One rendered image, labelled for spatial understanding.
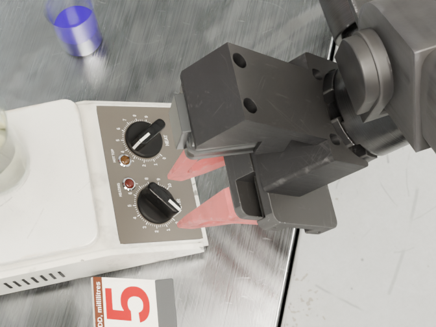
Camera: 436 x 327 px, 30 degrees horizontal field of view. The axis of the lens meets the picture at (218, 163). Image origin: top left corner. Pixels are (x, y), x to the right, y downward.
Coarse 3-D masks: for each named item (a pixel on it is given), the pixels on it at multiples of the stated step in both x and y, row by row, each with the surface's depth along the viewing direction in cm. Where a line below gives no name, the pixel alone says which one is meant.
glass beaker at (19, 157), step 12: (0, 96) 56; (0, 108) 56; (0, 120) 59; (12, 132) 57; (12, 144) 57; (0, 156) 55; (12, 156) 57; (24, 156) 60; (0, 168) 56; (12, 168) 58; (24, 168) 60; (0, 180) 58; (12, 180) 59; (0, 192) 60
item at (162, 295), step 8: (104, 280) 64; (112, 280) 64; (120, 280) 65; (128, 280) 65; (136, 280) 66; (144, 280) 66; (152, 280) 67; (160, 280) 67; (168, 280) 67; (152, 288) 66; (160, 288) 66; (168, 288) 66; (152, 296) 66; (160, 296) 66; (168, 296) 66; (152, 304) 66; (160, 304) 66; (168, 304) 66; (152, 312) 66; (160, 312) 66; (168, 312) 66; (152, 320) 65; (160, 320) 66; (168, 320) 66; (176, 320) 66
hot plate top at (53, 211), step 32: (32, 128) 62; (64, 128) 62; (32, 160) 62; (64, 160) 61; (32, 192) 61; (64, 192) 61; (0, 224) 60; (32, 224) 60; (64, 224) 60; (96, 224) 60; (0, 256) 59; (32, 256) 59
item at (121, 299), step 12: (108, 288) 64; (120, 288) 64; (132, 288) 65; (144, 288) 66; (108, 300) 63; (120, 300) 64; (132, 300) 65; (144, 300) 65; (108, 312) 63; (120, 312) 64; (132, 312) 64; (144, 312) 65; (108, 324) 63; (120, 324) 63; (132, 324) 64; (144, 324) 65
